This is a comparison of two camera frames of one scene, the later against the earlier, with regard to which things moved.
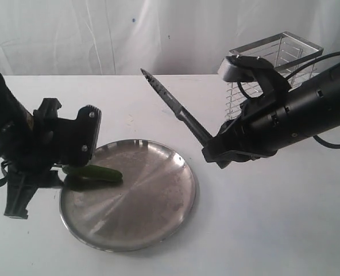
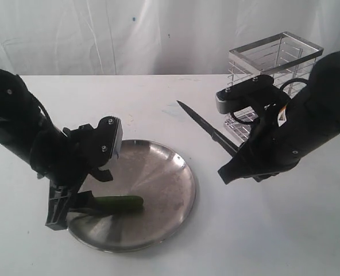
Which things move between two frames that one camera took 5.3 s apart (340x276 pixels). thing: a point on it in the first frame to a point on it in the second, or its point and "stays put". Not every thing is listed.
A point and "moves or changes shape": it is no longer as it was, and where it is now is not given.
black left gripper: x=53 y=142 to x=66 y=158
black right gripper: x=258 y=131 to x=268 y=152
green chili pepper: x=92 y=175 moves or changes shape
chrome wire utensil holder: x=284 y=50 stays put
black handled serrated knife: x=201 y=133 moves or changes shape
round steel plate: x=152 y=205 stays put
